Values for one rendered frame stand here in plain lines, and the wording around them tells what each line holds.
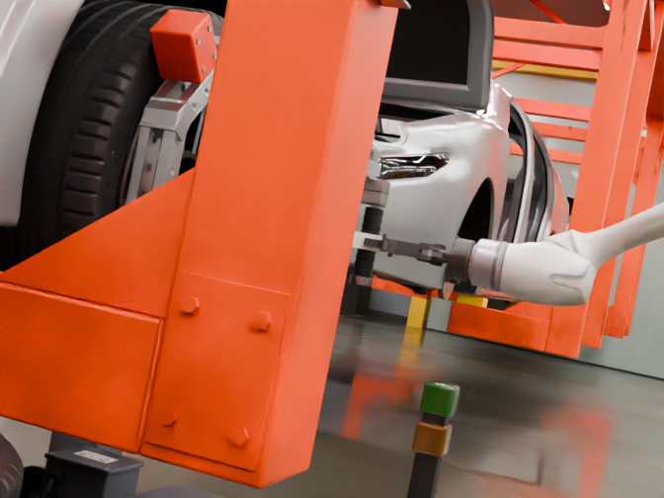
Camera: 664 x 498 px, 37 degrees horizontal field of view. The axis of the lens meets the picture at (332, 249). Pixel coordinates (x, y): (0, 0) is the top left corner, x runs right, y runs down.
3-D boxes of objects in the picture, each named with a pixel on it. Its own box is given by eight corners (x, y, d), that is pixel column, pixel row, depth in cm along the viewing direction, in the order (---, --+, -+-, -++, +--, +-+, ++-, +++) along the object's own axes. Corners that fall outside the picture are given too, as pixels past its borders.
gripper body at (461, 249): (465, 281, 177) (415, 271, 180) (473, 283, 185) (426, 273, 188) (473, 239, 177) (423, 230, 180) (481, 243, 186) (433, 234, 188)
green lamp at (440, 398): (425, 409, 129) (431, 378, 129) (455, 416, 127) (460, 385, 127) (417, 412, 125) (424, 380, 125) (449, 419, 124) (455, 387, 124)
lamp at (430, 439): (417, 448, 129) (423, 417, 129) (448, 455, 127) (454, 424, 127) (410, 451, 125) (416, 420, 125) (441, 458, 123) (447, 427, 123)
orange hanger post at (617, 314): (560, 326, 1126) (602, 112, 1128) (622, 338, 1104) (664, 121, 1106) (559, 326, 1111) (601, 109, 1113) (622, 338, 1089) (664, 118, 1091)
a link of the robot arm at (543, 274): (494, 299, 175) (507, 292, 188) (584, 317, 170) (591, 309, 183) (505, 239, 174) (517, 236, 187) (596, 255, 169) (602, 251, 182)
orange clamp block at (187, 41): (179, 56, 165) (168, 7, 159) (221, 62, 163) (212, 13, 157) (159, 79, 161) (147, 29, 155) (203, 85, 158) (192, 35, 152)
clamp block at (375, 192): (342, 201, 193) (347, 173, 193) (386, 207, 190) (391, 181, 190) (334, 197, 188) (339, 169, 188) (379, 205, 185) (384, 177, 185)
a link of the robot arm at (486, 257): (503, 292, 184) (471, 287, 186) (513, 244, 184) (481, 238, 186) (495, 291, 175) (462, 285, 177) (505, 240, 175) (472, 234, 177)
